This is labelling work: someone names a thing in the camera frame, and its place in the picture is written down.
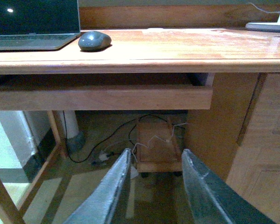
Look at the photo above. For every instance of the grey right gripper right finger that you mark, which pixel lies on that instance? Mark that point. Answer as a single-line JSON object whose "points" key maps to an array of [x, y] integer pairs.
{"points": [[211, 200]]}

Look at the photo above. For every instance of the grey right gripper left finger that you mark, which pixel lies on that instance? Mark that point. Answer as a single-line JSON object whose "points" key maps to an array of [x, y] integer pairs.
{"points": [[108, 202]]}

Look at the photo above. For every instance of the grey computer mouse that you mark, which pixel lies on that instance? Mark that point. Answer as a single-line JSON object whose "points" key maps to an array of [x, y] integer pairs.
{"points": [[94, 41]]}

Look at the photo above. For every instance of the white power adapter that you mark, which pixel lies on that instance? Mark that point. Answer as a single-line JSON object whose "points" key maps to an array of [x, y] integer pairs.
{"points": [[103, 156]]}

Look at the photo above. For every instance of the wooden desk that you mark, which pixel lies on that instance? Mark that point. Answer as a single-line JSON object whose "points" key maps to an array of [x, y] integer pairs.
{"points": [[239, 135]]}

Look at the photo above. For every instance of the wooden rolling stand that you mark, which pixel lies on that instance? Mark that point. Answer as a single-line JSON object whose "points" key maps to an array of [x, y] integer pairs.
{"points": [[157, 149]]}

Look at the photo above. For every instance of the wooden keyboard tray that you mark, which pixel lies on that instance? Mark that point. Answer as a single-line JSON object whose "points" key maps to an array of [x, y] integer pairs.
{"points": [[125, 91]]}

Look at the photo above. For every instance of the white lamp base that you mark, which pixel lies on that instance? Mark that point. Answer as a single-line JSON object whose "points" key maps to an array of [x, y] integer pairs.
{"points": [[264, 26]]}

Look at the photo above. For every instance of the grey laptop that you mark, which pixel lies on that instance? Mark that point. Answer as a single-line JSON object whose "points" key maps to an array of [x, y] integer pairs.
{"points": [[38, 24]]}

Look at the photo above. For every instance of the white wall pipe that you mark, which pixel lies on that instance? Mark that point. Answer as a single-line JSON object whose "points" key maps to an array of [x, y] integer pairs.
{"points": [[69, 122]]}

